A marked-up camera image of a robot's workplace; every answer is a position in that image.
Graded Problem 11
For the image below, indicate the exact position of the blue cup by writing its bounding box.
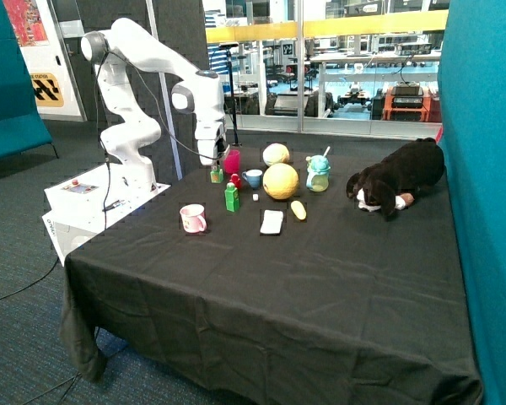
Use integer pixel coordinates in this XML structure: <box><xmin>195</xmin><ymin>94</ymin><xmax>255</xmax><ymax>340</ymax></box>
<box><xmin>242</xmin><ymin>169</ymin><xmax>263</xmax><ymax>190</ymax></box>

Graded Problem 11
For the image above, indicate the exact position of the red block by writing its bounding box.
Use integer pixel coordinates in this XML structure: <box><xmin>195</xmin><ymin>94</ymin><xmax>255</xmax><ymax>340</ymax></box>
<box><xmin>230</xmin><ymin>173</ymin><xmax>241</xmax><ymax>189</ymax></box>

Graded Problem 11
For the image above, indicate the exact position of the white folded cloth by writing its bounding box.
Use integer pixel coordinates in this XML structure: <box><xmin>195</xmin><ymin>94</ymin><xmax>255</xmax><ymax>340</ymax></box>
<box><xmin>260</xmin><ymin>209</ymin><xmax>284</xmax><ymax>235</ymax></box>

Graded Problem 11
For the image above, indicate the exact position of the magenta plastic cup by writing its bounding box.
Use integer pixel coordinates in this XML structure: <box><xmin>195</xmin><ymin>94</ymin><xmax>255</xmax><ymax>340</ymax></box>
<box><xmin>223</xmin><ymin>149</ymin><xmax>241</xmax><ymax>175</ymax></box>

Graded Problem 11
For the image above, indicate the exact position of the green sippy cup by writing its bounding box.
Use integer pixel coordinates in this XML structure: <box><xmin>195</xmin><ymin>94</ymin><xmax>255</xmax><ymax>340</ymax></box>
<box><xmin>305</xmin><ymin>146</ymin><xmax>331</xmax><ymax>192</ymax></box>

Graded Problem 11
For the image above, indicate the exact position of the green block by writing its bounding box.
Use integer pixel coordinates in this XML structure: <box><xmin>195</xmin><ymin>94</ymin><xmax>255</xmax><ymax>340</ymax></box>
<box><xmin>224</xmin><ymin>182</ymin><xmax>239</xmax><ymax>203</ymax></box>
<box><xmin>225</xmin><ymin>198</ymin><xmax>240</xmax><ymax>213</ymax></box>
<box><xmin>210</xmin><ymin>167</ymin><xmax>224</xmax><ymax>184</ymax></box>

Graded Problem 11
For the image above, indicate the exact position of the teal sofa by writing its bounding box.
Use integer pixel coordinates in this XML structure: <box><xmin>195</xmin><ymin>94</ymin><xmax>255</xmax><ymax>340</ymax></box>
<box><xmin>0</xmin><ymin>1</ymin><xmax>53</xmax><ymax>159</ymax></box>

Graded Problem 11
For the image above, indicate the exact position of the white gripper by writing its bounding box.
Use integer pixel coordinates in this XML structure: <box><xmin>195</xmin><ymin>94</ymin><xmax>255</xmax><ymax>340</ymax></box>
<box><xmin>195</xmin><ymin>124</ymin><xmax>230</xmax><ymax>172</ymax></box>

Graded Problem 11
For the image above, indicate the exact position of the teal partition wall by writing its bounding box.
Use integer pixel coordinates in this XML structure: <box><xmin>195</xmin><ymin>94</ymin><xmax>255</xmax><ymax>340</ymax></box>
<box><xmin>439</xmin><ymin>1</ymin><xmax>506</xmax><ymax>404</ymax></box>

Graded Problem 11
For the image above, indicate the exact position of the large yellow textured ball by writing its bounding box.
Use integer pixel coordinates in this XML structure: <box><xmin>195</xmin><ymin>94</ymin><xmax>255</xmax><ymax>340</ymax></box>
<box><xmin>263</xmin><ymin>163</ymin><xmax>299</xmax><ymax>200</ymax></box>

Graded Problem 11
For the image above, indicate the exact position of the yellow toy banana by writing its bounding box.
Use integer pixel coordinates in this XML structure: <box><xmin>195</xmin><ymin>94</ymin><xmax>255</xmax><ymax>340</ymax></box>
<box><xmin>290</xmin><ymin>200</ymin><xmax>307</xmax><ymax>221</ymax></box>

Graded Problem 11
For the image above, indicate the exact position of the black tablecloth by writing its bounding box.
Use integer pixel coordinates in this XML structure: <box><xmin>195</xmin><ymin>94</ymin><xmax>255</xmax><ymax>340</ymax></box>
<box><xmin>60</xmin><ymin>146</ymin><xmax>484</xmax><ymax>404</ymax></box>

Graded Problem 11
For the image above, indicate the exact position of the dark brown plush dog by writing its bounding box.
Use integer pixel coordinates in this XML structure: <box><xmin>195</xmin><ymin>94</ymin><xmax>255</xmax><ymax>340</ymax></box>
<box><xmin>346</xmin><ymin>138</ymin><xmax>445</xmax><ymax>218</ymax></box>

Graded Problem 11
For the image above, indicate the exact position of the pale yellow small ball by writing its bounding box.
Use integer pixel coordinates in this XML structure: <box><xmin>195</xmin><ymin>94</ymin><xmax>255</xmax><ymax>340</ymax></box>
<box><xmin>262</xmin><ymin>143</ymin><xmax>290</xmax><ymax>167</ymax></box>

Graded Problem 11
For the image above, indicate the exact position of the green block front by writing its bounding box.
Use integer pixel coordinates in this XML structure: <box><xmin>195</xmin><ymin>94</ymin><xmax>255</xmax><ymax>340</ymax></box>
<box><xmin>225</xmin><ymin>198</ymin><xmax>240</xmax><ymax>213</ymax></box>

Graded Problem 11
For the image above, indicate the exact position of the black tripod stand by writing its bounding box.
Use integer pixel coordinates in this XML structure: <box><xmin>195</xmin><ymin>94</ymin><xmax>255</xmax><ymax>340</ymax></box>
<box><xmin>218</xmin><ymin>41</ymin><xmax>241</xmax><ymax>147</ymax></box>

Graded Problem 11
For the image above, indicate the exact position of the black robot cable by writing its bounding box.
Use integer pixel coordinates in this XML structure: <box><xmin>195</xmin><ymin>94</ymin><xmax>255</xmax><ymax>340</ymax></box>
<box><xmin>93</xmin><ymin>50</ymin><xmax>220</xmax><ymax>231</ymax></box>

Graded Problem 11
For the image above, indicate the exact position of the pink mug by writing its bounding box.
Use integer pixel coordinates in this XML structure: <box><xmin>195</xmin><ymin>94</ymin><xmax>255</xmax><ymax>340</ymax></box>
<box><xmin>180</xmin><ymin>203</ymin><xmax>207</xmax><ymax>234</ymax></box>

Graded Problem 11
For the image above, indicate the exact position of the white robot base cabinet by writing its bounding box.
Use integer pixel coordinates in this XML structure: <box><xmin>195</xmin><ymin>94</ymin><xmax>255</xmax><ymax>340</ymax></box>
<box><xmin>42</xmin><ymin>163</ymin><xmax>170</xmax><ymax>263</ymax></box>

